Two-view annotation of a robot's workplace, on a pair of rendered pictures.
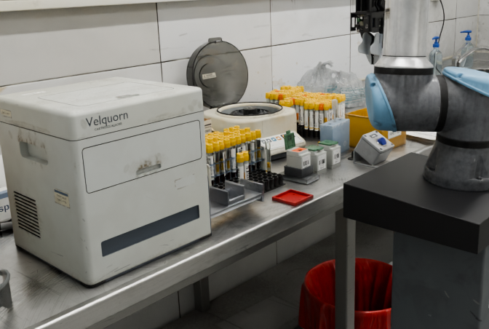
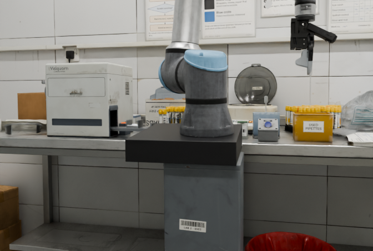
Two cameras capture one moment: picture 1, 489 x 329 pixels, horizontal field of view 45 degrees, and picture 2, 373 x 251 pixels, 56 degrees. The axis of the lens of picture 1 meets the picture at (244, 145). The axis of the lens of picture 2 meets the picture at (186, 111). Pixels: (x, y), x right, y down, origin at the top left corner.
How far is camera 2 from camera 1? 1.43 m
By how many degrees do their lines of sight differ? 58
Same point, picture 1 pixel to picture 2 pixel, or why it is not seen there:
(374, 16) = (295, 36)
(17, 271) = not seen: hidden behind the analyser
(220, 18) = (277, 55)
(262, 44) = (318, 74)
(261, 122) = (234, 109)
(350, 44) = not seen: outside the picture
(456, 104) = (180, 70)
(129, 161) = (66, 88)
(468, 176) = (182, 123)
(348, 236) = not seen: hidden behind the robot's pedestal
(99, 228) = (51, 112)
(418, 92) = (170, 63)
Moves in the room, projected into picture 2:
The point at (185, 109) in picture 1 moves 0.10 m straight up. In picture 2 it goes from (96, 71) to (96, 45)
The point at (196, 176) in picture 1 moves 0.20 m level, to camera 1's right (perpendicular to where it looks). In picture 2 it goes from (101, 104) to (120, 106)
